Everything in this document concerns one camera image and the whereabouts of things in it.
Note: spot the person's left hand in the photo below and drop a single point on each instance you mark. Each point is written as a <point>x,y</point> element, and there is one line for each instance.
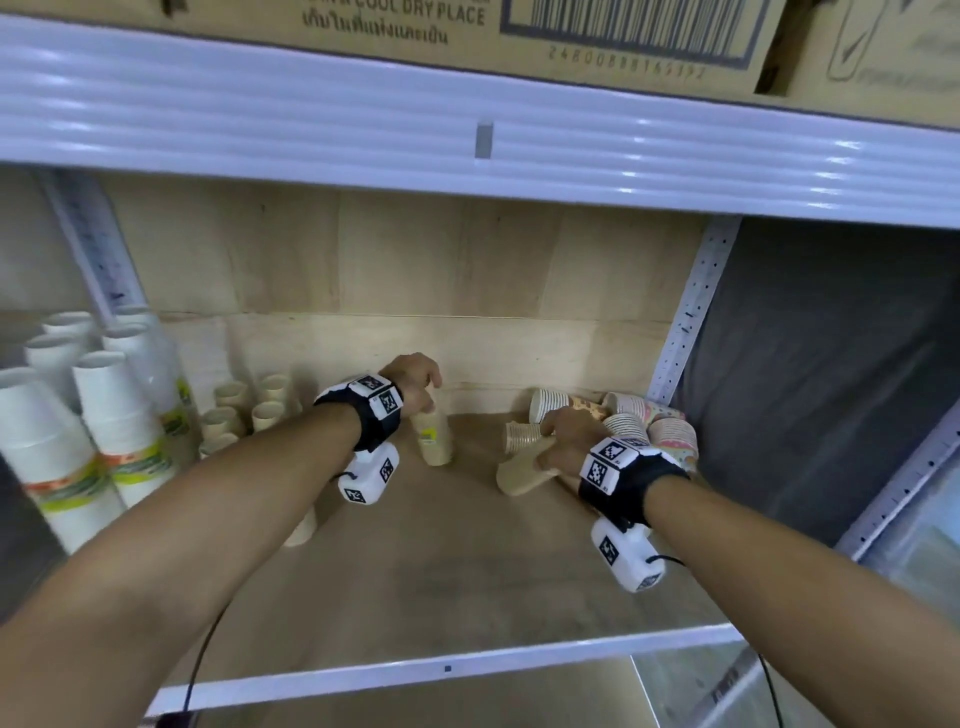
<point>412,375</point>

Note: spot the person's right hand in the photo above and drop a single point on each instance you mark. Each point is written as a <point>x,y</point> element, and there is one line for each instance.
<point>579,439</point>

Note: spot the person's left fingers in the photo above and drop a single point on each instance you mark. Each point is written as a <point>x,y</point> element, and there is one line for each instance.
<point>433,384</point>

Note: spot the person's right thumb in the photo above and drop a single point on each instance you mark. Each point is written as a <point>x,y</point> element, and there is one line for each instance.
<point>552,457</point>

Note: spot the beige cup sleeve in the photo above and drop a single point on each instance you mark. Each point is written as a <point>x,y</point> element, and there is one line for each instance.
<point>521,476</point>
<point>435,442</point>
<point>302,529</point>

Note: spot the person's right forearm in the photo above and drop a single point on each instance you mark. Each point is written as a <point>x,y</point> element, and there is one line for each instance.
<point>795,592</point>

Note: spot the person's left forearm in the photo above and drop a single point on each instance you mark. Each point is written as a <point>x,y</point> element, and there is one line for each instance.
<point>172,555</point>

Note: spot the patterned paper cup stack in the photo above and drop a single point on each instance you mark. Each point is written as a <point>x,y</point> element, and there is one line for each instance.
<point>546,403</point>
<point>520,437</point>
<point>645,409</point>
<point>675,439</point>
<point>626,427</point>

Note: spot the black wristband with marker blocks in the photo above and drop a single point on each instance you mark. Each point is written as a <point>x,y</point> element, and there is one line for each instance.
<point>371,416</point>
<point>637,480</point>

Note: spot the perforated white shelf upright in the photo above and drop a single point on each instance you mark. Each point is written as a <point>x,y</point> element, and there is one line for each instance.
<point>694,307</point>
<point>904,480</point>
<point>94,240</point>

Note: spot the cluster of small beige cups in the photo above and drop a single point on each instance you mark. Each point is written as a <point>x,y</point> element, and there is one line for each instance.
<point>225,424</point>

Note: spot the white flat shelf edge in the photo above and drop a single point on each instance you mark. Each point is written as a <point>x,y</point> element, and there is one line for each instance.
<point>450,666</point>

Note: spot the grey shelf label clip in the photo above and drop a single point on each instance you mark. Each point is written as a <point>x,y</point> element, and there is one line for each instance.
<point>484,140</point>

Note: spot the white ribbed shelf edge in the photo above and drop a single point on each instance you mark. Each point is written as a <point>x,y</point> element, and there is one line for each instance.
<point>375,112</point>

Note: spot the dark grey sheet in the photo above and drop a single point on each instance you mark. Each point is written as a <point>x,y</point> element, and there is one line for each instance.
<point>825,375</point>

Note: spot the group of white cup stacks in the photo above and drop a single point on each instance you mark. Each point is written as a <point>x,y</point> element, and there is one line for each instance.
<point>112,420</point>

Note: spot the large printed cardboard box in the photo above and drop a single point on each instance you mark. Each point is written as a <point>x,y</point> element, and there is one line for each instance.
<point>480,34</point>

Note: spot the plain brown cardboard box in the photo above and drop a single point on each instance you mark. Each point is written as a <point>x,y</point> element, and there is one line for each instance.
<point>877,52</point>

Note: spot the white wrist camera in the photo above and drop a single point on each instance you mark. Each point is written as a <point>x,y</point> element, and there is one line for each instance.
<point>369,476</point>
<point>626,559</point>

